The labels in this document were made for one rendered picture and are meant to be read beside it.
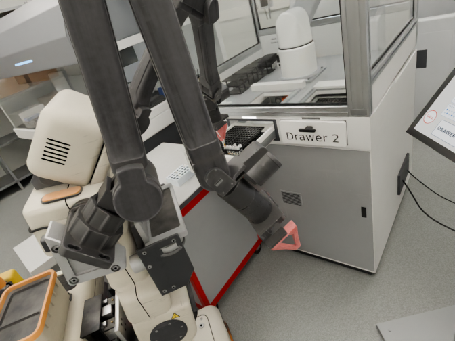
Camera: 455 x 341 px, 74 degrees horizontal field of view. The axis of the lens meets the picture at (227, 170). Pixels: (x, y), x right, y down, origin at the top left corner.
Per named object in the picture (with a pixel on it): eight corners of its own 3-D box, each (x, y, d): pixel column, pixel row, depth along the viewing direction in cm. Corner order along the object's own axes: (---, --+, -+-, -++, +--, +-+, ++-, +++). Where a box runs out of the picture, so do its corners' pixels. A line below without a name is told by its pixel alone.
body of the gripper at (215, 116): (229, 118, 129) (224, 101, 125) (215, 130, 123) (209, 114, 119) (218, 118, 133) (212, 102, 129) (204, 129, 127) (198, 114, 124)
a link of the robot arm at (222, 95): (199, 80, 116) (216, 92, 114) (219, 67, 122) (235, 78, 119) (197, 103, 126) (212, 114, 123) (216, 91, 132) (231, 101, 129)
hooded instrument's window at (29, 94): (118, 137, 185) (80, 63, 162) (15, 128, 294) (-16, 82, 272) (225, 72, 255) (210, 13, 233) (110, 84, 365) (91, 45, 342)
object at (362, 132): (371, 150, 120) (370, 117, 113) (189, 137, 183) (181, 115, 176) (416, 68, 179) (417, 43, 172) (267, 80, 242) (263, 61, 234)
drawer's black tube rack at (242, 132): (242, 163, 132) (238, 150, 129) (211, 159, 143) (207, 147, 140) (267, 138, 146) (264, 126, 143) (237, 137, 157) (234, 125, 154)
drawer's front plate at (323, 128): (346, 147, 124) (344, 122, 118) (282, 143, 142) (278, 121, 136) (347, 145, 125) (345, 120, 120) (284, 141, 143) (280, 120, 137)
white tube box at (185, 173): (179, 187, 145) (177, 180, 143) (168, 184, 150) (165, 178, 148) (196, 172, 152) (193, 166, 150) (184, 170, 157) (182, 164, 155)
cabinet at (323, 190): (378, 283, 159) (374, 151, 119) (225, 234, 222) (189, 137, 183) (413, 180, 218) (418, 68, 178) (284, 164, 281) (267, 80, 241)
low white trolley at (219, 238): (214, 326, 163) (162, 220, 125) (143, 285, 201) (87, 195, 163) (267, 249, 199) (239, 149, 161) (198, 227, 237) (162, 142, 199)
